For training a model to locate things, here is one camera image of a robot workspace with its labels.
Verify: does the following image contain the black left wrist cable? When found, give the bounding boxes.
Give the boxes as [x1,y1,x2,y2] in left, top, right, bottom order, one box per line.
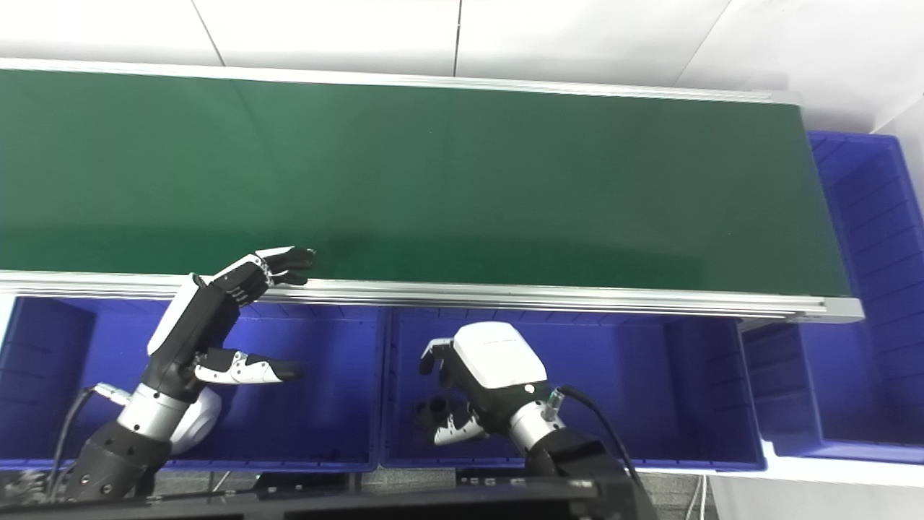
[45,385,98,501]

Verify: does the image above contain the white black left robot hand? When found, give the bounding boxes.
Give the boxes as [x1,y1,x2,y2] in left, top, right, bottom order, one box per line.
[141,246,317,402]

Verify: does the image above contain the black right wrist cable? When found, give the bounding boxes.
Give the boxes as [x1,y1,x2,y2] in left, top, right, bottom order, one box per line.
[549,385,645,493]

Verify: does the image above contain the green conveyor belt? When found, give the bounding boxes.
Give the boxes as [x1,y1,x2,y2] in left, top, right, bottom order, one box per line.
[0,69,853,298]
[0,58,866,324]

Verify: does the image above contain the black flange part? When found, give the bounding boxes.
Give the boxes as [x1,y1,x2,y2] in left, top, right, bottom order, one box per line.
[414,392,471,436]

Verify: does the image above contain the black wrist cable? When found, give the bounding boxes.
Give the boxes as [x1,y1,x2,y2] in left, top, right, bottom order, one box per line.
[549,385,645,493]
[45,385,98,501]

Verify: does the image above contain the black robot torso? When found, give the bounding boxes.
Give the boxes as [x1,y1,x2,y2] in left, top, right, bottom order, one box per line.
[0,473,659,520]

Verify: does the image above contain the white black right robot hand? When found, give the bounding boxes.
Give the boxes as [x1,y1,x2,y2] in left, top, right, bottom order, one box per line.
[419,321,555,447]

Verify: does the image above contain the blue plastic bin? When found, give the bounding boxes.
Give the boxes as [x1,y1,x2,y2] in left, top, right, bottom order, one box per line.
[0,296,391,472]
[742,130,924,465]
[379,307,767,472]

